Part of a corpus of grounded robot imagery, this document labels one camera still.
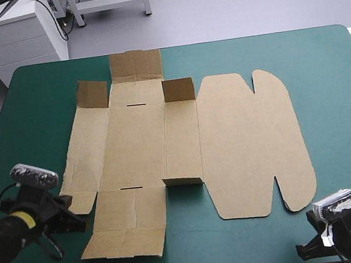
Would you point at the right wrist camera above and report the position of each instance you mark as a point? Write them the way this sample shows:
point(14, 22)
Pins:
point(340, 203)

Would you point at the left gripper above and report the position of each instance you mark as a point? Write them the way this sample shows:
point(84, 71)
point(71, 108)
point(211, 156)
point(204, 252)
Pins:
point(37, 205)

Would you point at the white drawer cabinet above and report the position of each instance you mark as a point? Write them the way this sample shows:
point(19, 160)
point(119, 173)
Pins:
point(12, 42)

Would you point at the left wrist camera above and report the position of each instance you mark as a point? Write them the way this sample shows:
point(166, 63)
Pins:
point(35, 177)

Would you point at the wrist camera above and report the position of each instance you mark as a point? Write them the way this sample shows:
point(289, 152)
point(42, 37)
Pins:
point(340, 203)
point(35, 177)

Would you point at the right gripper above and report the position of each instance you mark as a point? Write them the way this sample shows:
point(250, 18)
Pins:
point(350, 224)

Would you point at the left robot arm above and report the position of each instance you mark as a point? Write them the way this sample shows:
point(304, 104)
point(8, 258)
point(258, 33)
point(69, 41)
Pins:
point(4, 237)

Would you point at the grey metal table frame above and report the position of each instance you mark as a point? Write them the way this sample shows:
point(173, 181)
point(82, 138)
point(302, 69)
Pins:
point(108, 2)

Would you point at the brown cardboard box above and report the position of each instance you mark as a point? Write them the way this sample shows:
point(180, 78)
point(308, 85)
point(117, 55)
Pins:
point(177, 144)

